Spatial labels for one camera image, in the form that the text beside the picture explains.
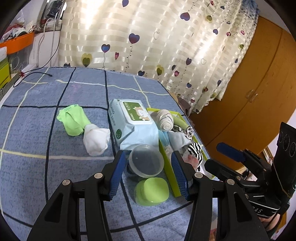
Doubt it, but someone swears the black cable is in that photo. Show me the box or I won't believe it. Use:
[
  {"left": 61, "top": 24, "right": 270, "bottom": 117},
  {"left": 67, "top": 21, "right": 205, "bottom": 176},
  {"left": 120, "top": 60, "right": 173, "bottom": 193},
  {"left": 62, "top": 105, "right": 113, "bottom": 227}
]
[{"left": 13, "top": 29, "right": 61, "bottom": 88}]

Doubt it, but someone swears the blue plaid bed sheet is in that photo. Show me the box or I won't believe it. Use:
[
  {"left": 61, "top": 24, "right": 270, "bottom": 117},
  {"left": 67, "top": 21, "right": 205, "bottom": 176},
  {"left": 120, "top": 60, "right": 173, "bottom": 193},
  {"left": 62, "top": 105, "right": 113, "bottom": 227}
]
[{"left": 1, "top": 67, "right": 192, "bottom": 240}]

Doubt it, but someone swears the green plastic lid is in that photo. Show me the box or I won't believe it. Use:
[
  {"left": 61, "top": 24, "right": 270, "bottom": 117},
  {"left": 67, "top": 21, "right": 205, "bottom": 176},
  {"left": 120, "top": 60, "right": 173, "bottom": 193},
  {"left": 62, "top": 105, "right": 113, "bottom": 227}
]
[{"left": 134, "top": 177, "right": 170, "bottom": 206}]

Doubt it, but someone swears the green white cardboard box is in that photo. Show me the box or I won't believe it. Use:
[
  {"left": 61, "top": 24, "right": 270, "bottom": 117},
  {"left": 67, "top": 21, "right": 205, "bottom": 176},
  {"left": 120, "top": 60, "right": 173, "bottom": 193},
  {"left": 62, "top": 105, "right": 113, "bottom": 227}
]
[{"left": 147, "top": 108, "right": 214, "bottom": 197}]

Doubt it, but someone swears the orange storage bin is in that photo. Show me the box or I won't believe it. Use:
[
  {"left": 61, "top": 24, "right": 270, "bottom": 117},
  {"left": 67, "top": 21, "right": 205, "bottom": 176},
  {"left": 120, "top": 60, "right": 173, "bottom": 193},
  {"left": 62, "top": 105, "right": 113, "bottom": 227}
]
[{"left": 0, "top": 32, "right": 35, "bottom": 55}]

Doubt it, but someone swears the pink packaged item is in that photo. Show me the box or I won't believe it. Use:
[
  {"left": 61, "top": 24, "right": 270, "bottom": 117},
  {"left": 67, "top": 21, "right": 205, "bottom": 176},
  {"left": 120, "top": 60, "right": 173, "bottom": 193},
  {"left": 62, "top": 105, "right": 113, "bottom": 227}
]
[{"left": 183, "top": 153, "right": 203, "bottom": 171}]

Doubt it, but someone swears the right hand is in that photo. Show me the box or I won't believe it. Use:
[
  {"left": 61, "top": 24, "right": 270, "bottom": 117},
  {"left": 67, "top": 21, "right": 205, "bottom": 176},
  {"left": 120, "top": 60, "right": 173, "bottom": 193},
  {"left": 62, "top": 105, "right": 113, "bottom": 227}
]
[{"left": 259, "top": 214, "right": 281, "bottom": 231}]

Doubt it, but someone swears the blue face mask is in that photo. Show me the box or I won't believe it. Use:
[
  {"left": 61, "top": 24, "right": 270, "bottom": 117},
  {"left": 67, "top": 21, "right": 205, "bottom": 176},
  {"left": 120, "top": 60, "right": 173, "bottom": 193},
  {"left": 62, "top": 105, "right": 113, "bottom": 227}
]
[{"left": 159, "top": 130, "right": 173, "bottom": 159}]

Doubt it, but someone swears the bright green folded cloth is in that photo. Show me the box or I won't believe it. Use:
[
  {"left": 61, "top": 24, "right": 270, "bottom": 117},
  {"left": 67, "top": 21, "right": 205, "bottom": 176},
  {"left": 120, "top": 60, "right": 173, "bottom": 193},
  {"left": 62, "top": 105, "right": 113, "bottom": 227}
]
[{"left": 57, "top": 104, "right": 91, "bottom": 137}]

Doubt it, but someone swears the clear round plastic container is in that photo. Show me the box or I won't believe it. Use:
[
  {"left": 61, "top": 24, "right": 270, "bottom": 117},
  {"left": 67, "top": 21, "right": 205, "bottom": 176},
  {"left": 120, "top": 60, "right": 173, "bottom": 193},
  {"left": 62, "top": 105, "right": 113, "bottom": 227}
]
[{"left": 127, "top": 145, "right": 164, "bottom": 178}]

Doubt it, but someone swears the wet wipes pack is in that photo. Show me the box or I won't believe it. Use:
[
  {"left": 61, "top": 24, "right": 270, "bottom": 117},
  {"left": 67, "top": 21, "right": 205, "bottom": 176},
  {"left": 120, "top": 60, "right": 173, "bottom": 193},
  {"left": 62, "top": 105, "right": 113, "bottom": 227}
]
[{"left": 108, "top": 99, "right": 159, "bottom": 151}]

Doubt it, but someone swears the wooden wardrobe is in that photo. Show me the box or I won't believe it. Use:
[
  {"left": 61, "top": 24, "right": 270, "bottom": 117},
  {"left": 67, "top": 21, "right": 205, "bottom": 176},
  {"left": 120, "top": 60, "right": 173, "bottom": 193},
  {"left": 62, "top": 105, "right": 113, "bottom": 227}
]
[{"left": 190, "top": 17, "right": 295, "bottom": 170}]

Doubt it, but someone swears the beige sock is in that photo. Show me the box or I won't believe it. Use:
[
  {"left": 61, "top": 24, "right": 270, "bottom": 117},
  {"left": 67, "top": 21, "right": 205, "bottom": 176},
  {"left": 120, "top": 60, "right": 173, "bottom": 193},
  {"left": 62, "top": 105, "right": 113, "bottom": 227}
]
[{"left": 156, "top": 109, "right": 174, "bottom": 132}]

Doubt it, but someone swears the olive green cloth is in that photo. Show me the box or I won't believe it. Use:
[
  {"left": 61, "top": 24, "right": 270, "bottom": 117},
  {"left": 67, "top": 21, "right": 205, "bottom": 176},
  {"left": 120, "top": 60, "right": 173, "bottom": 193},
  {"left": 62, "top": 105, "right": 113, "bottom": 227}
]
[{"left": 173, "top": 116, "right": 191, "bottom": 131}]

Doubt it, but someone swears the striped sock in box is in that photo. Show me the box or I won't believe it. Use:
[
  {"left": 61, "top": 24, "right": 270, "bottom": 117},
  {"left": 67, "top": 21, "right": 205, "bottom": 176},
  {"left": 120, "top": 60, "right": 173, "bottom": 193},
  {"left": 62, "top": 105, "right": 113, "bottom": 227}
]
[{"left": 187, "top": 142, "right": 203, "bottom": 171}]

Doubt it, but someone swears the white balled sock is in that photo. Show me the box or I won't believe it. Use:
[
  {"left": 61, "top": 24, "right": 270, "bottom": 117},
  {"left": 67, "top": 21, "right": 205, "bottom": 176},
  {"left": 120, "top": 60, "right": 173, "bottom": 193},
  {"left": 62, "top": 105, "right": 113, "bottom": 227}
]
[{"left": 83, "top": 123, "right": 110, "bottom": 156}]

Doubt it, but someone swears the lime green box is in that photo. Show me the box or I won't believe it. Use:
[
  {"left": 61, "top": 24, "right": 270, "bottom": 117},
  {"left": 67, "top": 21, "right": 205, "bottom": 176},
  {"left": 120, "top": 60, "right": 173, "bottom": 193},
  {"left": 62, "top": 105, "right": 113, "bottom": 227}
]
[{"left": 0, "top": 57, "right": 11, "bottom": 88}]

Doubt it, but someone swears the light blue cloth in box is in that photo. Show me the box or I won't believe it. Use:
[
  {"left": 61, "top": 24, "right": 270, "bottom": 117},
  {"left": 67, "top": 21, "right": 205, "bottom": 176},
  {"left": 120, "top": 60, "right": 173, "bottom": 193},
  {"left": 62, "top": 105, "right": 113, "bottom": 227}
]
[{"left": 168, "top": 132, "right": 192, "bottom": 154}]

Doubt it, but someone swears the heart pattern curtain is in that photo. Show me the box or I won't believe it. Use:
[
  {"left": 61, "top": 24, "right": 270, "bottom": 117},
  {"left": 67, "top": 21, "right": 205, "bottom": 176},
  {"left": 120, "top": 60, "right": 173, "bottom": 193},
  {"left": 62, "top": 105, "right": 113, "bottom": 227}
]
[{"left": 58, "top": 0, "right": 259, "bottom": 113}]

